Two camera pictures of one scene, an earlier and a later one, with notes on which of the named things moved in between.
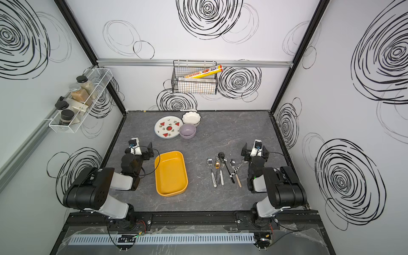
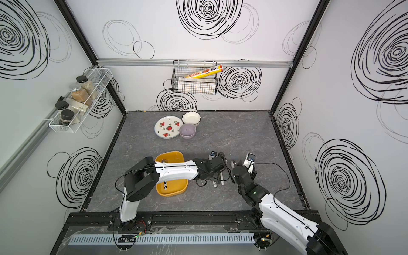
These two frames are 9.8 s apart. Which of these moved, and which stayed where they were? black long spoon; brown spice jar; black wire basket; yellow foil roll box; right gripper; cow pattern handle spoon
Moved: right gripper; cow pattern handle spoon
Stayed: black wire basket; yellow foil roll box; brown spice jar; black long spoon
